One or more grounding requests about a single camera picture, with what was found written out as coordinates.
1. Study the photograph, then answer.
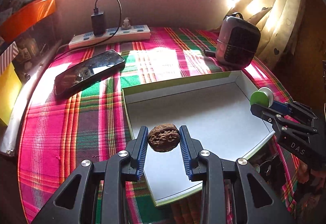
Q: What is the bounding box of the green silver spool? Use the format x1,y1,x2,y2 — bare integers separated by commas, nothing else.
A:
250,87,274,108

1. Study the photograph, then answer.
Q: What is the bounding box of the large brown walnut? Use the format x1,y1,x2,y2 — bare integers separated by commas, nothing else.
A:
148,123,180,152

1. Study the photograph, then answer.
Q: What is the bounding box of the black three-button remote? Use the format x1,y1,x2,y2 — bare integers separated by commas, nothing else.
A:
253,155,280,181

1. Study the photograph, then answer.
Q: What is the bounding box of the person's right hand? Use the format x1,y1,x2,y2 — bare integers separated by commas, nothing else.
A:
297,161,326,189

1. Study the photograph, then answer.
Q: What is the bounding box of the green white cardboard tray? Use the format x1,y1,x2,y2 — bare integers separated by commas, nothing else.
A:
122,71,273,206

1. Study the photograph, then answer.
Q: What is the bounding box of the plaid pink green cloth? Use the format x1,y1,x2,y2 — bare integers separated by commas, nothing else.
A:
18,27,298,223

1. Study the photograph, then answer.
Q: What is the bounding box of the small grey fan heater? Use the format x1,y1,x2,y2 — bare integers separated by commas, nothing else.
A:
216,12,261,69

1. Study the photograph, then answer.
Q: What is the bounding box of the cream heart pattern curtain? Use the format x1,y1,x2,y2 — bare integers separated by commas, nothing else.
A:
227,0,306,70

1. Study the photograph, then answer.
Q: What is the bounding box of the black smartphone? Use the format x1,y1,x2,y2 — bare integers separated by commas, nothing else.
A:
54,49,126,98

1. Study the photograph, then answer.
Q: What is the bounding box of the yellow box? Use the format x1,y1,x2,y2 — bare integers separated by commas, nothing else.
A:
0,63,22,127

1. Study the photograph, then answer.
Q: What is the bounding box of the white power strip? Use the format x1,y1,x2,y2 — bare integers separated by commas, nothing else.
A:
68,25,151,50

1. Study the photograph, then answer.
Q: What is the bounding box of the small beige plug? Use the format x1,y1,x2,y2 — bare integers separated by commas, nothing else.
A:
121,17,131,30

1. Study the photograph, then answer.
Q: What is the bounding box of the black charger adapter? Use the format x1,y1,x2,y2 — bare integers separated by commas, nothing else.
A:
91,12,106,37

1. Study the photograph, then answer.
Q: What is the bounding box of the orange box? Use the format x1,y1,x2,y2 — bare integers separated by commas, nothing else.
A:
1,0,56,43

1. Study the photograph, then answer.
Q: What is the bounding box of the black charger cable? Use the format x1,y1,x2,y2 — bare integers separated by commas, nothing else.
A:
57,0,123,54

